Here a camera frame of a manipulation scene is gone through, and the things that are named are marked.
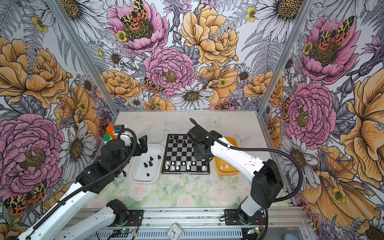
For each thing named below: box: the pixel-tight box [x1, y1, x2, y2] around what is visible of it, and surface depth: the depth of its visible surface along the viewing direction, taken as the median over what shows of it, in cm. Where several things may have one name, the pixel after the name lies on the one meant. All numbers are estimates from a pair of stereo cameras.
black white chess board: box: [161, 134, 210, 175], surface depth 93 cm
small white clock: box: [166, 222, 184, 240], surface depth 70 cm
